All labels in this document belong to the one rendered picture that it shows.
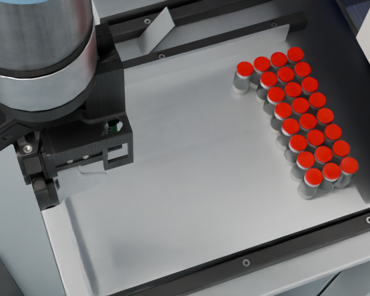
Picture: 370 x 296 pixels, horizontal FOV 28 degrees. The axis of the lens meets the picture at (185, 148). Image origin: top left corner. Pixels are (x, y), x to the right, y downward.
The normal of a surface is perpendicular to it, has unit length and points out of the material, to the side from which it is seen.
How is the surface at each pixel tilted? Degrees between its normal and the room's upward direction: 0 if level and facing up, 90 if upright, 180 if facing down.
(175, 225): 0
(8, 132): 90
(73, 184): 93
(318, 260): 0
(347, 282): 90
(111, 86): 90
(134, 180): 0
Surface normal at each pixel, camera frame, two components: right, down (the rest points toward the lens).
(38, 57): 0.35, 0.86
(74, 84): 0.74, 0.62
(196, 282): 0.05, -0.43
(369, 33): -0.94, 0.29
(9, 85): -0.16, 0.89
